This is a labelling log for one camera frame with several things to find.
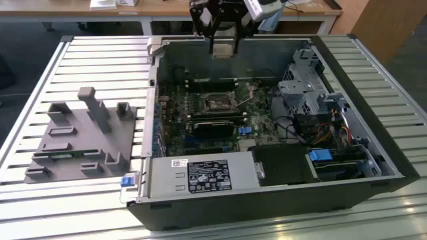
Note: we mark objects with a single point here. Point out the wooden desk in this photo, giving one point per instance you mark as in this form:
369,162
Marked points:
50,11

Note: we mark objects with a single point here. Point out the green RAM stick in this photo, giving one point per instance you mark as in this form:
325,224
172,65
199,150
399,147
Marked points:
78,153

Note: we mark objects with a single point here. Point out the white box black print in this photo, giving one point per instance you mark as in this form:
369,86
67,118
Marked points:
128,3

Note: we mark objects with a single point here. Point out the black plastic drive cover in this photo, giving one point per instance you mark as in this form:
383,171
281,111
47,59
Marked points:
283,165

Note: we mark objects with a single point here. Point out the green motherboard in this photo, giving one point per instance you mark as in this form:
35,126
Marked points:
261,120

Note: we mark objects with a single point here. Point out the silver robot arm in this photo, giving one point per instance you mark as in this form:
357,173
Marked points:
225,26

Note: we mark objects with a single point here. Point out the silver disk cage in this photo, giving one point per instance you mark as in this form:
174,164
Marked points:
294,90

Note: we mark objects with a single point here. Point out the silver CPU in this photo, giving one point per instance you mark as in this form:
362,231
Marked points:
223,51

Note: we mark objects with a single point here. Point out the black graphics card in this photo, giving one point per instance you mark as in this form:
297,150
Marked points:
214,130

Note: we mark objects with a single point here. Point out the black PC case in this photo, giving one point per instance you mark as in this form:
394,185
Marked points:
234,215

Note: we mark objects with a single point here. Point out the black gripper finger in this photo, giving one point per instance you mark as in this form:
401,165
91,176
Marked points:
237,42
212,42

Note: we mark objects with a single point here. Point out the silver power supply unit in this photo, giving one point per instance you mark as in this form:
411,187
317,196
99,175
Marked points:
160,180

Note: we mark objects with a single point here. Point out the blue board connector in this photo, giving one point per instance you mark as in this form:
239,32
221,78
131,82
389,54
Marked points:
245,130

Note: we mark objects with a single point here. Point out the RAM slot bank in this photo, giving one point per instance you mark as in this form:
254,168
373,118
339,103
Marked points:
216,116
214,86

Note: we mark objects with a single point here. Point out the metal locking lever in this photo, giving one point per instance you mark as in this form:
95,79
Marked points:
247,99
202,88

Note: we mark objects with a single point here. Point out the grey parts rack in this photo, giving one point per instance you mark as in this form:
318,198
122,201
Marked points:
83,140

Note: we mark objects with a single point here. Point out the CPU socket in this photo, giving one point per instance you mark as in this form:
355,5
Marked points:
218,102

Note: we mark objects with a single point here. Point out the wooden cabinet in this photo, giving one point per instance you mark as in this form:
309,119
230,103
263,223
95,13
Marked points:
383,25

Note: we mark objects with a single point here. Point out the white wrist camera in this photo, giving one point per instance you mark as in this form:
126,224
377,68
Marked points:
255,8

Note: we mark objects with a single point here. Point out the silver chipset heatsink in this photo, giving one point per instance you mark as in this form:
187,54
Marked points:
247,144

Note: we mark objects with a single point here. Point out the plain white box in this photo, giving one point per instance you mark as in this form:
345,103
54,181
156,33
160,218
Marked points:
103,5

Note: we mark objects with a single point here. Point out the blue case latch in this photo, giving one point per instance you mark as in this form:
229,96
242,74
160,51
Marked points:
127,182

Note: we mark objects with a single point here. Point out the pale blue teach pendant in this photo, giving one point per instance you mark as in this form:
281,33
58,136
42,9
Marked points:
269,23

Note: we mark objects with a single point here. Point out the blue disk carrier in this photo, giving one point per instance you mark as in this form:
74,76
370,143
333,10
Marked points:
321,155

